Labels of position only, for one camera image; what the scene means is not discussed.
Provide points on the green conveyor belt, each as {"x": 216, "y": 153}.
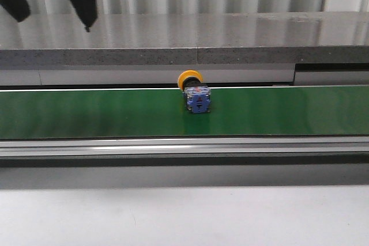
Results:
{"x": 53, "y": 114}

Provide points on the yellow push button switch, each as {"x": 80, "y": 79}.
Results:
{"x": 195, "y": 92}

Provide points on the grey stone counter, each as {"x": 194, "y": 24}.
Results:
{"x": 173, "y": 40}

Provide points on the aluminium conveyor frame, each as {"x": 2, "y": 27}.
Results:
{"x": 184, "y": 150}

